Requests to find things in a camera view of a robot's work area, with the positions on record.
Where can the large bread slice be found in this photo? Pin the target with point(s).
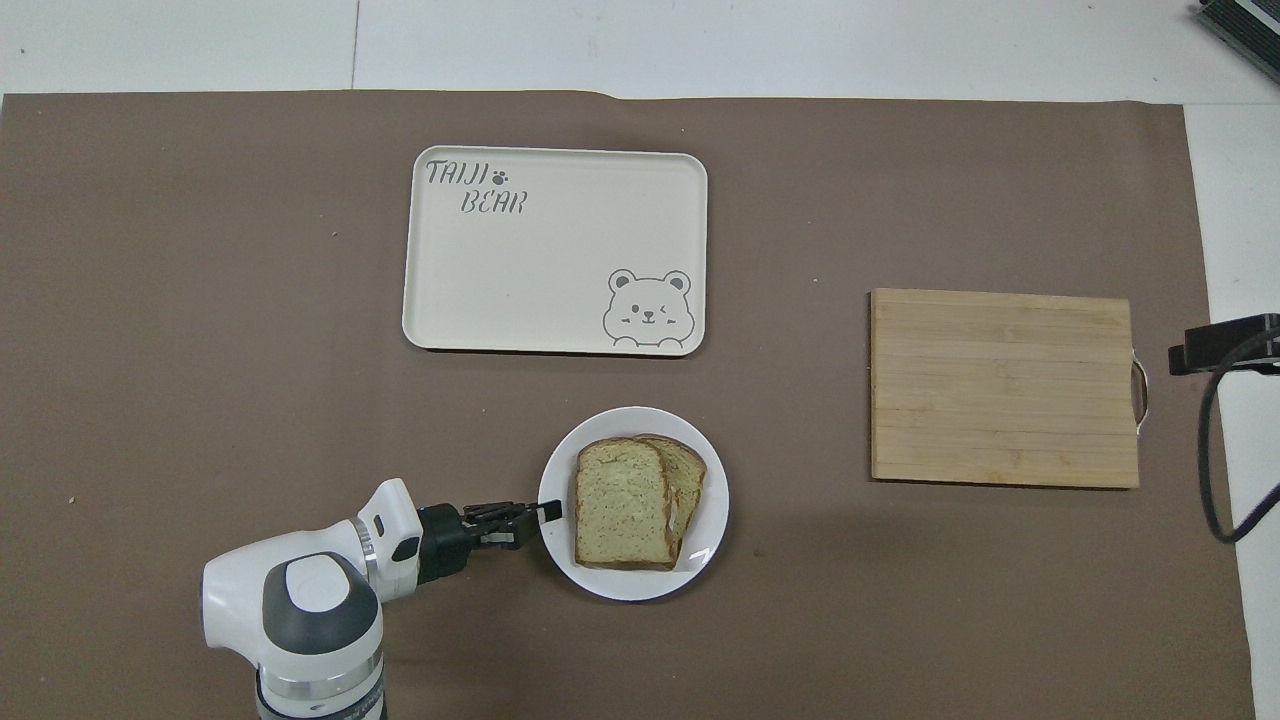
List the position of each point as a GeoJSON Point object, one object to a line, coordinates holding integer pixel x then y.
{"type": "Point", "coordinates": [620, 505]}

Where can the dark grey ribbed device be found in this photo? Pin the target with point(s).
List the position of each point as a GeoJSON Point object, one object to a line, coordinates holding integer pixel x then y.
{"type": "Point", "coordinates": [1245, 22]}

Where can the small bread slice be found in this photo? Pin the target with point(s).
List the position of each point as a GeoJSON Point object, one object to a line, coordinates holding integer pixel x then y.
{"type": "Point", "coordinates": [688, 475]}

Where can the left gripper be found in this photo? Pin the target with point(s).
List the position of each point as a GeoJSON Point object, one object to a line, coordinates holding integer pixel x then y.
{"type": "Point", "coordinates": [445, 545]}

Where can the wooden cutting board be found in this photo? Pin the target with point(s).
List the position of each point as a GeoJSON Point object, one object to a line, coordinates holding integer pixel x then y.
{"type": "Point", "coordinates": [1000, 390]}

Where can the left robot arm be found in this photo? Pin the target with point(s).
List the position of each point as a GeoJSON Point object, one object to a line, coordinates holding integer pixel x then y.
{"type": "Point", "coordinates": [300, 600]}

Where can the white round plate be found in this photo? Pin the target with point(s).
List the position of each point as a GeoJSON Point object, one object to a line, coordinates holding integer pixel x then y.
{"type": "Point", "coordinates": [640, 585]}

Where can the cream tray with bear print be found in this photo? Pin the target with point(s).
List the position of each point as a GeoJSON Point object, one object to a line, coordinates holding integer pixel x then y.
{"type": "Point", "coordinates": [540, 270]}

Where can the black stand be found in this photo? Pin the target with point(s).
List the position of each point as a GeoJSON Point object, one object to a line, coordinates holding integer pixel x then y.
{"type": "Point", "coordinates": [1225, 345]}

